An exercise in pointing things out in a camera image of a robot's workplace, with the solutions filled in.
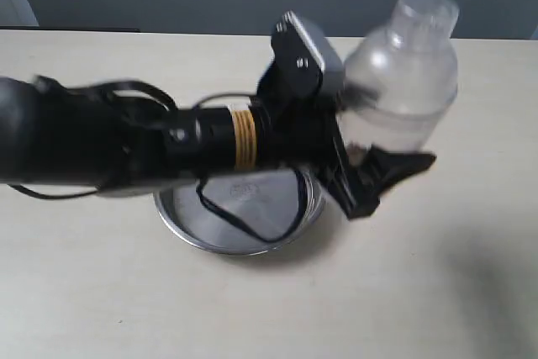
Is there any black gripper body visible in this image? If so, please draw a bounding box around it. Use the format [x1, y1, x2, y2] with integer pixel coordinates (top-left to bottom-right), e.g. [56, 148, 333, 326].
[256, 61, 381, 219]

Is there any black cable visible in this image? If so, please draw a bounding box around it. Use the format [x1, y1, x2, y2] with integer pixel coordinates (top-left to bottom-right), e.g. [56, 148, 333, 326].
[8, 79, 312, 245]

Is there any round stainless steel plate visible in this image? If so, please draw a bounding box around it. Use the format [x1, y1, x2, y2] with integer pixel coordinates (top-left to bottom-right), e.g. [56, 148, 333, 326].
[154, 168, 325, 256]

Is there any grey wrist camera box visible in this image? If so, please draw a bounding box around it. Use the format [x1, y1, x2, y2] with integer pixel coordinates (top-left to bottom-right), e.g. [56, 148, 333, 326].
[271, 11, 345, 104]

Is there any clear plastic shaker bottle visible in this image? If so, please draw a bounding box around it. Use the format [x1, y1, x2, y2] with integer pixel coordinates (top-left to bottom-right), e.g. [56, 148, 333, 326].
[338, 0, 459, 152]

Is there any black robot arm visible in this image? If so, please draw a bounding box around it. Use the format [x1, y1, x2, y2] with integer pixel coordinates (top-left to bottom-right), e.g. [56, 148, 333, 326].
[1, 64, 435, 219]

